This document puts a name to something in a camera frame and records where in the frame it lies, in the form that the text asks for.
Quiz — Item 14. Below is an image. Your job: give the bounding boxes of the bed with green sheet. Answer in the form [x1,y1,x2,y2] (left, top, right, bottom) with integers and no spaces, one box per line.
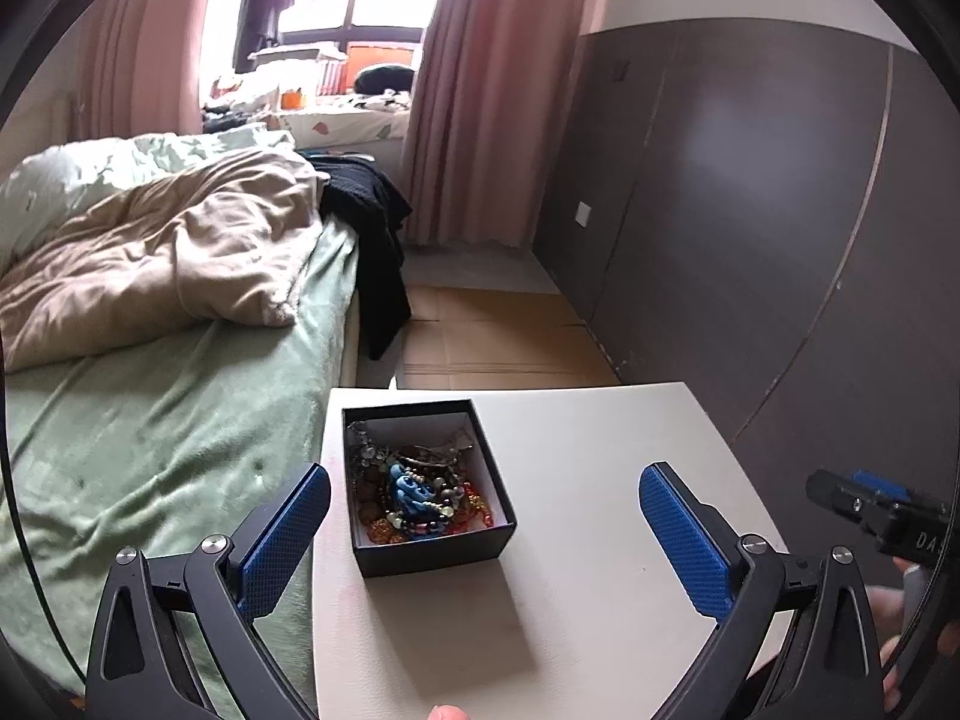
[0,221,362,700]

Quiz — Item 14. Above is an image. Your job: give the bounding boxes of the beige blanket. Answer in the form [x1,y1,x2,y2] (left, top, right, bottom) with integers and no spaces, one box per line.
[0,150,332,374]

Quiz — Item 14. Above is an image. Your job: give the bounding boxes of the hanging dark clothes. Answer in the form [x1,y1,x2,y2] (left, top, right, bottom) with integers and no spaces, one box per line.
[238,0,302,70]

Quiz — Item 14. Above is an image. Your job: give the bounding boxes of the thin silver bangle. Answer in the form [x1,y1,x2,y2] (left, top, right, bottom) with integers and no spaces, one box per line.
[396,441,475,471]

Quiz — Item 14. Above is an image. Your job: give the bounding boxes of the silver chain jewelry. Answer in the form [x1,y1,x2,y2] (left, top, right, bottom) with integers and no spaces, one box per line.
[346,420,396,482]

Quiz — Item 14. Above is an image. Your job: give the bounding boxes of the printed window seat cushion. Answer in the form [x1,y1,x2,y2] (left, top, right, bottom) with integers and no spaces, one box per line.
[268,92,415,145]

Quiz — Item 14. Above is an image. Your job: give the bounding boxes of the cardboard floor sheet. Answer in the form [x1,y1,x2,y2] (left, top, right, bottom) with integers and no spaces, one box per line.
[396,280,625,392]

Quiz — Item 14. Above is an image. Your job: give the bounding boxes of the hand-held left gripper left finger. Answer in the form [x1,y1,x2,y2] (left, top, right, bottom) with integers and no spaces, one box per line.
[85,463,332,720]

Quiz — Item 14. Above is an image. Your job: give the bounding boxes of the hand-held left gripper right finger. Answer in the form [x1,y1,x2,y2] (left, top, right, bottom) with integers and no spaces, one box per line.
[639,463,891,720]

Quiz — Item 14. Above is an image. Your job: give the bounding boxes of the black bag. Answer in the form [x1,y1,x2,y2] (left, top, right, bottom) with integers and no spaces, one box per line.
[355,63,415,96]

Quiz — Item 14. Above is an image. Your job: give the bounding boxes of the blue braided bracelet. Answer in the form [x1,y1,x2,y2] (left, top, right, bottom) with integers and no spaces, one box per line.
[386,465,445,516]

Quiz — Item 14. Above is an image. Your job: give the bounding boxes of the black jewelry box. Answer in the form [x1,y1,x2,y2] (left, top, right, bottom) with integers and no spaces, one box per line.
[341,397,519,579]

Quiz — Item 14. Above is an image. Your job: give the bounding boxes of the person's right hand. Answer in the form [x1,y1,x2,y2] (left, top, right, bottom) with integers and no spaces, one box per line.
[868,583,914,713]

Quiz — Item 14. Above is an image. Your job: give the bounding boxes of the pale green duvet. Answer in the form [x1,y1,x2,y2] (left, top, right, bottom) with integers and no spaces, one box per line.
[0,130,299,265]

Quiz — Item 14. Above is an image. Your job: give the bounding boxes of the pink curtain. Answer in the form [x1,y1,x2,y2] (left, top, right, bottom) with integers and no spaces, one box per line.
[400,0,610,250]
[73,0,220,145]

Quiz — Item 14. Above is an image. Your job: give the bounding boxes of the dark and red beaded bracelet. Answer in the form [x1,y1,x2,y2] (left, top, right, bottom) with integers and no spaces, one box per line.
[439,476,497,531]

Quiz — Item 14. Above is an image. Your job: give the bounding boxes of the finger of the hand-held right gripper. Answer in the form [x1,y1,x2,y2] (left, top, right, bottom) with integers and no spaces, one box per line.
[806,469,914,522]

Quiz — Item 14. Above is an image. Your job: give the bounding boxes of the black garment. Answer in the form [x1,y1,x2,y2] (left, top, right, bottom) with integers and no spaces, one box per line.
[310,156,415,362]

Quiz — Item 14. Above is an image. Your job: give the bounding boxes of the gold coin bracelet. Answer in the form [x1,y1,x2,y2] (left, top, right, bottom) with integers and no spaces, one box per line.
[358,505,422,546]

